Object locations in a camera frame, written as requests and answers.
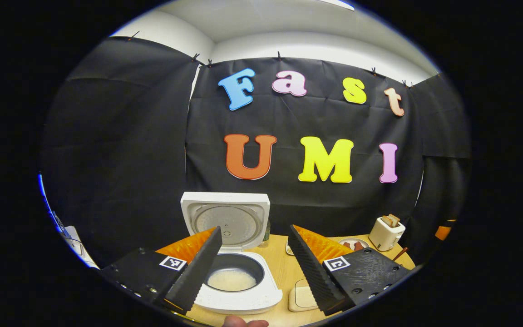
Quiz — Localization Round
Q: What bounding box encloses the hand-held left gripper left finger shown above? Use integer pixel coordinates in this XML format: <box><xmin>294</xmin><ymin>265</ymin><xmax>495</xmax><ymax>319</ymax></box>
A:
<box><xmin>99</xmin><ymin>226</ymin><xmax>223</xmax><ymax>315</ymax></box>

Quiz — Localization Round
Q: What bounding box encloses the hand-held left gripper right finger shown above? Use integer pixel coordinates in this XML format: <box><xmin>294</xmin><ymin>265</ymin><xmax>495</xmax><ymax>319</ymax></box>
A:
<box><xmin>287</xmin><ymin>224</ymin><xmax>413</xmax><ymax>317</ymax></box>

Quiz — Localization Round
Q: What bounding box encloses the white rice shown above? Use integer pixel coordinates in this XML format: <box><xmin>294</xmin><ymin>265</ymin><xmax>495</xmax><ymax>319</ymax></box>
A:
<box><xmin>207</xmin><ymin>269</ymin><xmax>257</xmax><ymax>292</ymax></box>

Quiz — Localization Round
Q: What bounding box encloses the white rice cooker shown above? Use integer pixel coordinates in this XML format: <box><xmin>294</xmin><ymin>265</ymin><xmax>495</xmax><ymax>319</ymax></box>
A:
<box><xmin>181</xmin><ymin>192</ymin><xmax>283</xmax><ymax>315</ymax></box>

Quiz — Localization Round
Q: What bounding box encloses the white round plate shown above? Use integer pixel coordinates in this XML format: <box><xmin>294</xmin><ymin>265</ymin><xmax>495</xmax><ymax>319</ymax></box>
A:
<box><xmin>339</xmin><ymin>238</ymin><xmax>370</xmax><ymax>251</ymax></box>

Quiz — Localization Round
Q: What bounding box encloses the white toaster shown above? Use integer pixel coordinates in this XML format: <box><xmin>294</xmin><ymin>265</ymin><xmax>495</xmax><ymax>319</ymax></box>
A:
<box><xmin>369</xmin><ymin>214</ymin><xmax>406</xmax><ymax>252</ymax></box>

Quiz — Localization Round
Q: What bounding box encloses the white device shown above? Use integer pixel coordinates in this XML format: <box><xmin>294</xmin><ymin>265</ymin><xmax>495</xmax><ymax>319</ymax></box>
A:
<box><xmin>62</xmin><ymin>225</ymin><xmax>99</xmax><ymax>269</ymax></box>

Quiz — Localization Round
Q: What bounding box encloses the black backdrop cloth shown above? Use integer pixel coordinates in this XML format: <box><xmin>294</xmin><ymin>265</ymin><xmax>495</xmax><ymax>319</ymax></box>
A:
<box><xmin>39</xmin><ymin>36</ymin><xmax>471</xmax><ymax>266</ymax></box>

